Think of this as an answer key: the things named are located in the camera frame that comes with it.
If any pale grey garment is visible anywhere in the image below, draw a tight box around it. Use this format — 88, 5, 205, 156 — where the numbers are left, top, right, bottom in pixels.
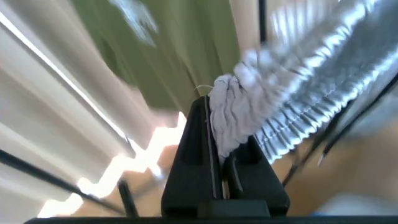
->
208, 46, 398, 187

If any green printed shirt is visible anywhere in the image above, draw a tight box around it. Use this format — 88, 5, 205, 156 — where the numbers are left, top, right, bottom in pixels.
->
70, 0, 242, 110

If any beige curtain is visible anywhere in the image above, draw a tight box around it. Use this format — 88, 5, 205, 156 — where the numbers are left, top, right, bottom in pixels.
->
0, 0, 262, 200

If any black clothes rack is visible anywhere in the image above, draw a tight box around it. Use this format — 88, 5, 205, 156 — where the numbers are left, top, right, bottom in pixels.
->
0, 0, 268, 218

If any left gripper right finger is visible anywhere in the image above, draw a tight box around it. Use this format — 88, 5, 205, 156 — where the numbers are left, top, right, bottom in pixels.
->
222, 135, 290, 216

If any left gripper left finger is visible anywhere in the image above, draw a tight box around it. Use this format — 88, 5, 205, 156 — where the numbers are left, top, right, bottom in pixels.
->
160, 95, 223, 218

